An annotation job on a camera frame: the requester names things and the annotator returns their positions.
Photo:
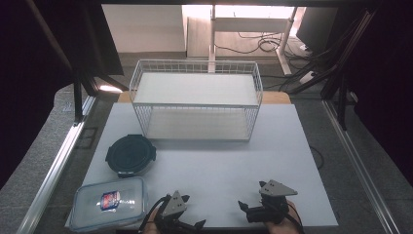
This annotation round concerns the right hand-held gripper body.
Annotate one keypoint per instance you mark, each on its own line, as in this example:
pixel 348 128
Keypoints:
pixel 271 208

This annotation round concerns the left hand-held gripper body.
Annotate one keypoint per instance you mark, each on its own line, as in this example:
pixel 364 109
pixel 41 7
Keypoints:
pixel 173 205

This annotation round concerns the clear rectangular lidded container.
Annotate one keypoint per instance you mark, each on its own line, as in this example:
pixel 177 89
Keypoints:
pixel 108 203

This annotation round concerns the dark round lidded container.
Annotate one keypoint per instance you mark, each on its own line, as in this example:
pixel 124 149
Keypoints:
pixel 131 155

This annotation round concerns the person's right hand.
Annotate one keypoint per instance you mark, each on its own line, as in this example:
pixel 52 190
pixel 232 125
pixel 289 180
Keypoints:
pixel 287 226

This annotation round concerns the person's left hand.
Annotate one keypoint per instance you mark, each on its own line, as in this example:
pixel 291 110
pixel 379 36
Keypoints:
pixel 150 224

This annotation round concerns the white table sheet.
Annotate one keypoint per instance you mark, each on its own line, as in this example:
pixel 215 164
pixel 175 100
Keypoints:
pixel 227 169

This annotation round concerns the white power strip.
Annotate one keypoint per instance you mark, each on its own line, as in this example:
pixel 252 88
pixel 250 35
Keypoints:
pixel 306 77

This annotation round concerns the black metal stand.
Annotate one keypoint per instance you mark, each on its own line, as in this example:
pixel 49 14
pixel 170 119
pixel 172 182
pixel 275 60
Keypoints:
pixel 78 87
pixel 341 74

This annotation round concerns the dark monitor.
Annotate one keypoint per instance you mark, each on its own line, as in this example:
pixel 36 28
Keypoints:
pixel 316 29

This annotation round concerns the white cabinet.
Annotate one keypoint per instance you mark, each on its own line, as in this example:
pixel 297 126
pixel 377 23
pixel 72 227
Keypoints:
pixel 144 27

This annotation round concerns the aluminium rail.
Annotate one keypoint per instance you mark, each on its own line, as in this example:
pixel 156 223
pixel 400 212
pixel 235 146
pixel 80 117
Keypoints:
pixel 357 169
pixel 52 175

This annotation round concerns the white desk frame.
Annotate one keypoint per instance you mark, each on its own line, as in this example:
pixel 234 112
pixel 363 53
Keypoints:
pixel 250 24

